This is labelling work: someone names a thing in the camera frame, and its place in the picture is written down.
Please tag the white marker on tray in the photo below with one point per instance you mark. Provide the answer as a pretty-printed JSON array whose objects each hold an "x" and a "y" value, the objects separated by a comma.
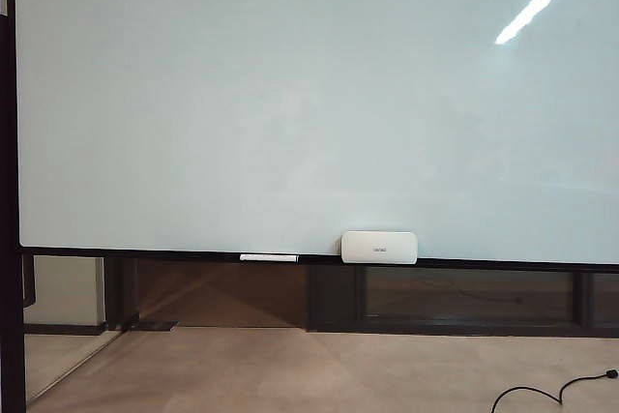
[{"x": 268, "y": 257}]

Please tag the white glass whiteboard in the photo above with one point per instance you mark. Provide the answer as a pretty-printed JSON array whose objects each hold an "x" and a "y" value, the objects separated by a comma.
[{"x": 290, "y": 94}]

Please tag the white whiteboard eraser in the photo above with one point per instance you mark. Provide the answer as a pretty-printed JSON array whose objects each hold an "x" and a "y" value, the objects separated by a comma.
[{"x": 379, "y": 247}]

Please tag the dark framed glass partition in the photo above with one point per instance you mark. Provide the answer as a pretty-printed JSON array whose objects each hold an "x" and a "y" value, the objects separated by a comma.
[{"x": 464, "y": 297}]

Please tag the black floor door plate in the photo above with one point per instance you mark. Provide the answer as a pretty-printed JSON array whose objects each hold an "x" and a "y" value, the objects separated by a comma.
[{"x": 155, "y": 325}]

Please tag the brown wooden wall panel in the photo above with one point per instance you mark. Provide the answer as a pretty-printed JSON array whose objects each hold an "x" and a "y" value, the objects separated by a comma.
[{"x": 222, "y": 292}]

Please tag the black whiteboard stand frame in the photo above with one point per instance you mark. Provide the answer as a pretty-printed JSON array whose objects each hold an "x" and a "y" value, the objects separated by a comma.
[{"x": 10, "y": 239}]

